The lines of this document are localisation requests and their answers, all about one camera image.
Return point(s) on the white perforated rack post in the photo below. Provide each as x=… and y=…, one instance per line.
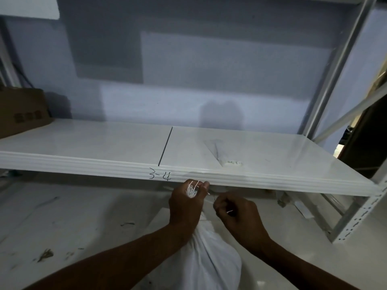
x=359, y=214

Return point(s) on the grey metal rear upright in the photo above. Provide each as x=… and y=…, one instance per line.
x=7, y=66
x=341, y=60

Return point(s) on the grey metal diagonal brace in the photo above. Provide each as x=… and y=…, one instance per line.
x=353, y=116

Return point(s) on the grey crumpled paper scrap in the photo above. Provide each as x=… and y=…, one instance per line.
x=283, y=200

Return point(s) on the white woven sack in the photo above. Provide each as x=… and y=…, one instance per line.
x=211, y=259

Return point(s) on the person's left hand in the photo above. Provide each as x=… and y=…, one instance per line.
x=186, y=208

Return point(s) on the person's right forearm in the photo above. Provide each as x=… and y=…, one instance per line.
x=296, y=271

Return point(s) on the person's right hand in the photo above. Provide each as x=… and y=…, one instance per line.
x=245, y=223

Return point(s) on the large brown cardboard box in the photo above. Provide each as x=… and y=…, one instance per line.
x=21, y=113

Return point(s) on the person's left forearm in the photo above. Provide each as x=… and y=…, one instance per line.
x=115, y=262

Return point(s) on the white shelf board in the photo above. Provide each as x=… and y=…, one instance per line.
x=90, y=144

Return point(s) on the white paper scrap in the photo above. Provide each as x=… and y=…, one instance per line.
x=303, y=209

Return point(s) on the dark debris clump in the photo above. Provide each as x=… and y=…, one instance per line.
x=46, y=255

